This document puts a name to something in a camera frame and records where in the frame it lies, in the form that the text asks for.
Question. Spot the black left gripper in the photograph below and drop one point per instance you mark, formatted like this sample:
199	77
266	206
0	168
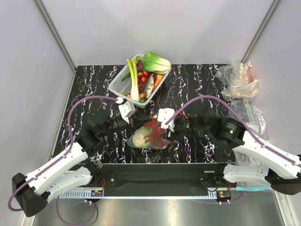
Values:
130	128

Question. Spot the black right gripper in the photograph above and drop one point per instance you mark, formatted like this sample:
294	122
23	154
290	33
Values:
175	132

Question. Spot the round green cabbage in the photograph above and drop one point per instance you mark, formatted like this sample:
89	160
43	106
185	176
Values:
141	138

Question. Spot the red toy lobster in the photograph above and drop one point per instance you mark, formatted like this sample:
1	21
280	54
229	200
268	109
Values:
156	139

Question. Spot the clear zip bag orange zipper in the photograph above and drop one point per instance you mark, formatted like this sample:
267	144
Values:
130	142

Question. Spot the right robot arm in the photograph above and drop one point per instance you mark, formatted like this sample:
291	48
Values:
278	169

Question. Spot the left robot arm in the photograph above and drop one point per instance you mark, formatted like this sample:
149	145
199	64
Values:
69	169

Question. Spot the teal zip bag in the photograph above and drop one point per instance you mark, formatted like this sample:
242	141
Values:
252	189

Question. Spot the small green lime toy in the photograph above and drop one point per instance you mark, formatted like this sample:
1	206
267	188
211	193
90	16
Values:
143	100

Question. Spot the white plastic basket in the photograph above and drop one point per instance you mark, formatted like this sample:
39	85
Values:
123	88

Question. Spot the grey toy fish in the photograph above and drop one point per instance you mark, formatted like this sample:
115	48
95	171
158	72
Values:
148	86

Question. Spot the green chili pepper toy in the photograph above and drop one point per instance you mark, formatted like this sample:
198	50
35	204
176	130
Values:
126	76

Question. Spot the orange carrot piece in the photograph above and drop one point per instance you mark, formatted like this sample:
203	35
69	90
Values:
157	81

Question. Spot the red lychee cluster toy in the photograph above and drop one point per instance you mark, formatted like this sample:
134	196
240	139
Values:
142	77

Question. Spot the green leek toy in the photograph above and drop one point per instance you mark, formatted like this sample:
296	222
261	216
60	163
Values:
134	80

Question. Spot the purple onion toy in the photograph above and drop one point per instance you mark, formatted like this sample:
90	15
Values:
139	65

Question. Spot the napa cabbage toy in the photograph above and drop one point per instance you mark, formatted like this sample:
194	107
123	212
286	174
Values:
155	64

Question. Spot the pile of clear bags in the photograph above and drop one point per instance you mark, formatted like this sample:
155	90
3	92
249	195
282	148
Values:
241	89

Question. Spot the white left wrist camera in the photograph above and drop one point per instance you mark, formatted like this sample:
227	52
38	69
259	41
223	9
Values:
127	110

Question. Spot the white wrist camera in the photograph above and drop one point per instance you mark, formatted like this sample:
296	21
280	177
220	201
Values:
163	116
127	110

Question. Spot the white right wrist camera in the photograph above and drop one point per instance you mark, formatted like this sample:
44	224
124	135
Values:
163	116

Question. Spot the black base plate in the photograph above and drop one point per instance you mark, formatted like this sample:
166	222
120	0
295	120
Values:
116	175

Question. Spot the white slotted cable duct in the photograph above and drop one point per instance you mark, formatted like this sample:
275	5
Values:
140	194

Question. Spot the aluminium frame post left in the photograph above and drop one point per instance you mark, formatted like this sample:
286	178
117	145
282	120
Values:
55	34

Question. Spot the aluminium frame post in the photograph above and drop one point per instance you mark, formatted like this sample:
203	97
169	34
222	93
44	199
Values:
55	34
263	25

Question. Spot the aluminium frame post right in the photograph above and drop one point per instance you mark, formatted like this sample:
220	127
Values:
263	25

